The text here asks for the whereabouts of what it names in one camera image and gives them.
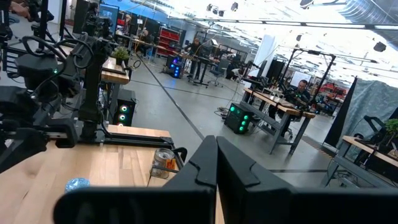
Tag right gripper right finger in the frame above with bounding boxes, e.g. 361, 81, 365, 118
216, 136, 398, 224

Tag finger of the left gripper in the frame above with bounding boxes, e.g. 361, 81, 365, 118
0, 138, 22, 174
21, 129, 48, 162

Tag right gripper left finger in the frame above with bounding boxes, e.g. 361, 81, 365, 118
53, 136, 218, 224

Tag silver tin can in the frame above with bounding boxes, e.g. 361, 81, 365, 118
150, 147, 177, 180

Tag blue glitter ball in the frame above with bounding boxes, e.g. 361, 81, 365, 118
64, 177, 91, 194

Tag black stand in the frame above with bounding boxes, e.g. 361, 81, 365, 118
30, 0, 68, 50

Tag black computer tower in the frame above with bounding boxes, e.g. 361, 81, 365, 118
112, 89, 137, 128
223, 103, 253, 135
167, 55, 184, 79

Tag person's hand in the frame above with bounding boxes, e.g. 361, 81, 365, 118
9, 1, 32, 18

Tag wooden top workbench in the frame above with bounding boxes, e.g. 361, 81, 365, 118
241, 88, 317, 156

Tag background wooden top table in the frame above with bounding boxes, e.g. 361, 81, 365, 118
101, 55, 131, 125

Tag wooden top side table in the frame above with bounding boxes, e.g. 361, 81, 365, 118
320, 135, 398, 189

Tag black panel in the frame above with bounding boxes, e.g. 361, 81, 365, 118
325, 76, 358, 147

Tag person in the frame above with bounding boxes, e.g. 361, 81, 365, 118
138, 29, 153, 57
183, 37, 203, 78
123, 14, 133, 35
284, 79, 312, 108

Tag red storage bins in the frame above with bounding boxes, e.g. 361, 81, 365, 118
320, 82, 348, 97

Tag blue screen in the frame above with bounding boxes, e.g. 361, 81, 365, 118
98, 3, 120, 30

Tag white screen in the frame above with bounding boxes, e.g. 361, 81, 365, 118
290, 70, 313, 88

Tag grey tarp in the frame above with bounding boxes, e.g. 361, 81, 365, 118
340, 77, 398, 150

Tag small green potted plant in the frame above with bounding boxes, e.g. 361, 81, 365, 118
384, 118, 398, 147

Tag grey office chair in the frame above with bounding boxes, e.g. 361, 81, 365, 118
207, 58, 229, 88

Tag red storage shelving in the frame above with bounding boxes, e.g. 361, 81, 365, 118
157, 26, 183, 58

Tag black table frame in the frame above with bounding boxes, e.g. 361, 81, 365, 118
99, 132, 189, 170

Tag black background rig frame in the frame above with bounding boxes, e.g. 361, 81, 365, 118
279, 48, 337, 103

